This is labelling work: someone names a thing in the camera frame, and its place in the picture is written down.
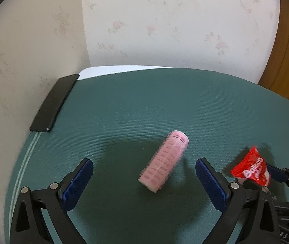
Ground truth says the small pink hair roller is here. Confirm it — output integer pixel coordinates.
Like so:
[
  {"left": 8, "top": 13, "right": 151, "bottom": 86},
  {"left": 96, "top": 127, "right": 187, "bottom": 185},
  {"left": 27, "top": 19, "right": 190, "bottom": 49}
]
[{"left": 137, "top": 130, "right": 189, "bottom": 193}]

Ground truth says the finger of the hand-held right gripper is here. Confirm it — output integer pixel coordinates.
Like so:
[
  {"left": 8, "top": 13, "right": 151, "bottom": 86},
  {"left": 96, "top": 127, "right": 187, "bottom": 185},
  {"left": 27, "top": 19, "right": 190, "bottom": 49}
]
[{"left": 266, "top": 164, "right": 289, "bottom": 203}]

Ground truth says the red white plastic packet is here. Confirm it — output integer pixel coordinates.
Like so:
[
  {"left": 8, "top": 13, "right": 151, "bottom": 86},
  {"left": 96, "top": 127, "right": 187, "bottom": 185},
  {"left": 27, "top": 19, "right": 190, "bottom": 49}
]
[{"left": 230, "top": 146, "right": 272, "bottom": 186}]

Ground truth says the green mat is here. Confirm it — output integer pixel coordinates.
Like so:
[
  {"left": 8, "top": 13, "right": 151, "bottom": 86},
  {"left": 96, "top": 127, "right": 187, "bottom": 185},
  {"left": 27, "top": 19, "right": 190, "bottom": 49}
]
[{"left": 3, "top": 67, "right": 289, "bottom": 244}]

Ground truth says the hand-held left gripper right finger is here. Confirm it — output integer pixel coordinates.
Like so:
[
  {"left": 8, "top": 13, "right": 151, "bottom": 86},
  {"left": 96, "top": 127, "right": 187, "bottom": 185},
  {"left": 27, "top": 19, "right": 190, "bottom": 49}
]
[{"left": 195, "top": 158, "right": 280, "bottom": 244}]

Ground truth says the black smartphone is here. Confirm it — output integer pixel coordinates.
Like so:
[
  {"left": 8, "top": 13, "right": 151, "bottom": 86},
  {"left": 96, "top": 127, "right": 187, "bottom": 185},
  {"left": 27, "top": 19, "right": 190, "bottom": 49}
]
[{"left": 30, "top": 73, "right": 80, "bottom": 133}]

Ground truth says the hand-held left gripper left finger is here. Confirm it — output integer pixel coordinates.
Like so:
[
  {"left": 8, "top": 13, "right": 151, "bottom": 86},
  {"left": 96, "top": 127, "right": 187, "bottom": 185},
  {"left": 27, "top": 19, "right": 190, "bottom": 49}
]
[{"left": 9, "top": 158, "right": 94, "bottom": 244}]

